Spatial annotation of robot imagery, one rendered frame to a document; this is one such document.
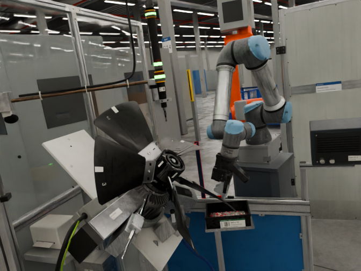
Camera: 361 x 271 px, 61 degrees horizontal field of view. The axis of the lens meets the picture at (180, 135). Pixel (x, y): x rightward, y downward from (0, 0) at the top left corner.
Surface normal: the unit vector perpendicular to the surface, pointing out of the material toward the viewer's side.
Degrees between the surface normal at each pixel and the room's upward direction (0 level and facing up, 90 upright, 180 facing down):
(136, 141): 62
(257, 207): 90
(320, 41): 90
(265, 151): 90
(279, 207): 90
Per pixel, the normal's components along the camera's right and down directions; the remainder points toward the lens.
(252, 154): -0.58, 0.23
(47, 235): -0.35, 0.22
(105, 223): 0.62, -0.67
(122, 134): 0.20, -0.32
